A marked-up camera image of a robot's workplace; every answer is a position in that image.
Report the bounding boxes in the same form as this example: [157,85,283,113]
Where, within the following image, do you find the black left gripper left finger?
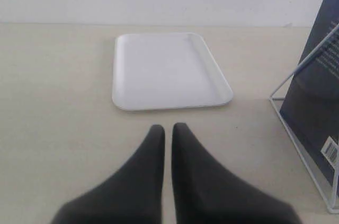
[52,125,165,223]

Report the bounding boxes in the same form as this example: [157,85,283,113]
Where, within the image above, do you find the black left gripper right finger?
[172,123,301,223]

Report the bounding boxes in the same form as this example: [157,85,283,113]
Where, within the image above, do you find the dark blue moon book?
[280,0,338,183]

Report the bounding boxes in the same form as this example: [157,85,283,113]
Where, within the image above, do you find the white rectangular tray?
[111,32,234,111]

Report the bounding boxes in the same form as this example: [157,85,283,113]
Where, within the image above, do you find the white wire book rack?
[269,21,338,214]

